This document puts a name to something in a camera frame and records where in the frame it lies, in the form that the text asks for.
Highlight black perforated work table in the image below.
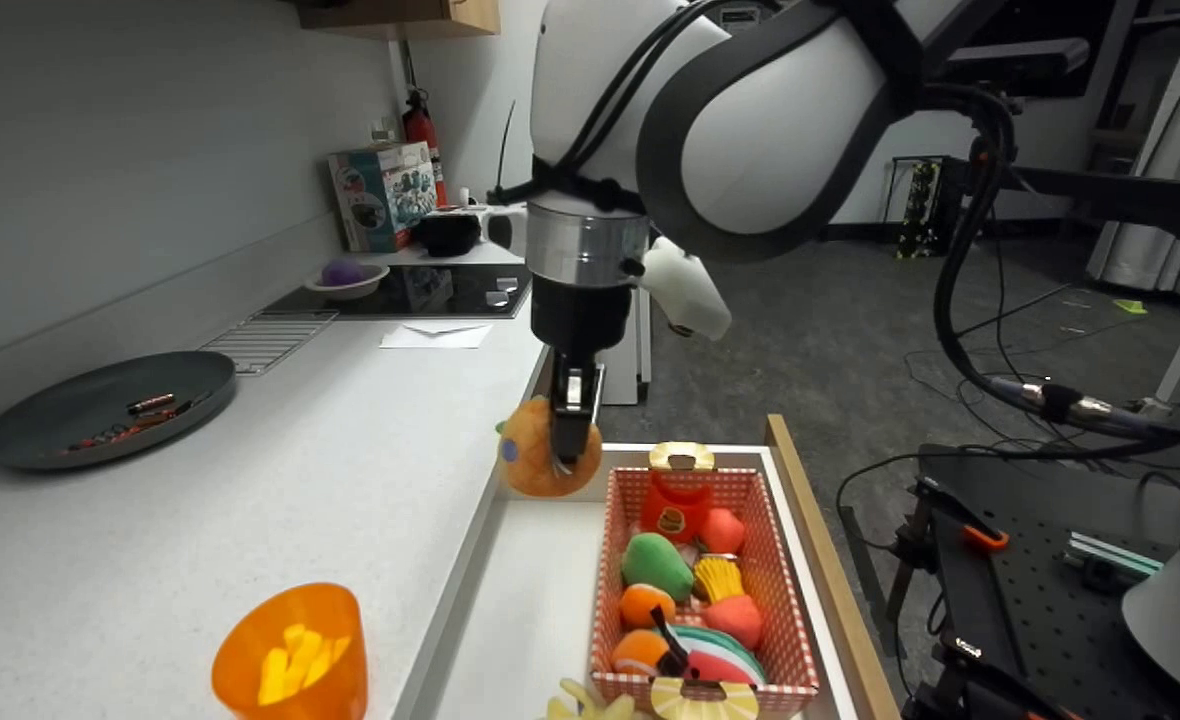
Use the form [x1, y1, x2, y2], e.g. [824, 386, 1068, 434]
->
[911, 443, 1180, 720]

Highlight black glass cooktop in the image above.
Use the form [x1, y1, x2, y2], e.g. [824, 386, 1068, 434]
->
[260, 254, 539, 320]

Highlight orange plastic cup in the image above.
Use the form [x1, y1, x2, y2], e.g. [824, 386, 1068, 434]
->
[209, 578, 373, 720]

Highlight yellow pineapple plush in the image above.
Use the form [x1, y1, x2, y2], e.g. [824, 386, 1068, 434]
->
[494, 393, 607, 501]

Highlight orange fruit plush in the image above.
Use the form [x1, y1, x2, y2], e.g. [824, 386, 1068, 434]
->
[607, 625, 679, 674]
[611, 578, 679, 633]

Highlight red strawberry plush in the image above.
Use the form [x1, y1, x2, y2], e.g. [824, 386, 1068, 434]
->
[699, 590, 766, 653]

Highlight teal handled tool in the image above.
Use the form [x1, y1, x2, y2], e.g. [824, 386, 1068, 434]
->
[1065, 526, 1167, 578]

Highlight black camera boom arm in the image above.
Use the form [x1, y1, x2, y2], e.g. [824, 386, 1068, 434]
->
[971, 154, 1180, 242]

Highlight colourful toy box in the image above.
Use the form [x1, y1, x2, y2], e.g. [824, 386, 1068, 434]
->
[324, 135, 439, 254]

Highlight red bottle black nozzle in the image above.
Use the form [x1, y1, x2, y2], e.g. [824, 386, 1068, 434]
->
[401, 84, 439, 150]

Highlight black mug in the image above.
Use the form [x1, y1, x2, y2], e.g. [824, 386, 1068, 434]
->
[406, 212, 485, 260]

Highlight brown food pieces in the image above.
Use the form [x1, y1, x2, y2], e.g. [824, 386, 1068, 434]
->
[65, 386, 200, 456]

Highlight green pear plush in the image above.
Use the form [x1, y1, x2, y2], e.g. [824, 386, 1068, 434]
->
[614, 526, 699, 604]

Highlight red fries holder toy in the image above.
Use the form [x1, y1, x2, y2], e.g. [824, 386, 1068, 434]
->
[637, 468, 722, 544]

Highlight small red tomato plush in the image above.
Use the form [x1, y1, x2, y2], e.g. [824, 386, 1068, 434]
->
[699, 503, 753, 557]

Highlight yellow pineapple ring toy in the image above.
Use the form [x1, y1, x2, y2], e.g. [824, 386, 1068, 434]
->
[644, 671, 764, 720]

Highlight pale yellow banana plush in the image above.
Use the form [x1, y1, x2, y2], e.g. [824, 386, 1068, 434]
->
[542, 674, 644, 720]

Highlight black office chair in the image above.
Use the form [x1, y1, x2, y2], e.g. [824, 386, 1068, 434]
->
[924, 76, 1180, 453]

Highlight orange checkered basket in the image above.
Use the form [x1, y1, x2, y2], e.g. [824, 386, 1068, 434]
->
[588, 464, 824, 714]

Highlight small yellow plush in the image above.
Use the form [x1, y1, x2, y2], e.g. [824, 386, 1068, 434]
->
[689, 552, 747, 609]

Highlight pale shallow bowl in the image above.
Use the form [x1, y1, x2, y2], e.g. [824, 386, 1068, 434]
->
[302, 254, 390, 304]

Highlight wooden wall cabinet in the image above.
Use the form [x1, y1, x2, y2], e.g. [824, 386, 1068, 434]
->
[297, 0, 504, 36]

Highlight black metal floor box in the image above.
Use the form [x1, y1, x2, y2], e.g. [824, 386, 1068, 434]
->
[883, 150, 971, 254]

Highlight dark grey round plate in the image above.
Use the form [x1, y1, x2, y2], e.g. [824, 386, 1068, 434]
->
[0, 348, 241, 474]

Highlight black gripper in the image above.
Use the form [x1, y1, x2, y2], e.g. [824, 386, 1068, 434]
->
[533, 279, 639, 470]

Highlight yellow toy fries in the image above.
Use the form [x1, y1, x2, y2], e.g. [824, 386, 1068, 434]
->
[255, 618, 353, 706]

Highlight orange clamp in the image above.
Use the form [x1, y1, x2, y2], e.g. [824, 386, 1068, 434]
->
[955, 518, 1014, 557]

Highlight watermelon slice plush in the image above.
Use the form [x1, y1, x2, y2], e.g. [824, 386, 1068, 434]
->
[664, 618, 772, 691]

